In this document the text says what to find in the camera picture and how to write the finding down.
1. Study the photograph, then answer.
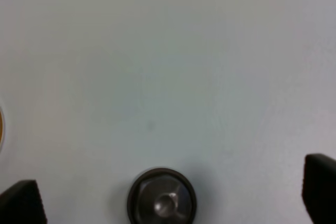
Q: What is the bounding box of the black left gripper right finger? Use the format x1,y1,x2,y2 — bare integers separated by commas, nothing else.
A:
302,154,335,223

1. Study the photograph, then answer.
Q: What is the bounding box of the white cup with brown liquid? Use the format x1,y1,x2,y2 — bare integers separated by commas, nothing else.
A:
0,110,5,149

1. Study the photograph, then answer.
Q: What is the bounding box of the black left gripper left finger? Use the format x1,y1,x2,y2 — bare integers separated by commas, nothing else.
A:
1,180,47,223

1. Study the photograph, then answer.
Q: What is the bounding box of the dark round capsule object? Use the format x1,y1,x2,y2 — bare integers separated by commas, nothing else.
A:
127,167,197,224

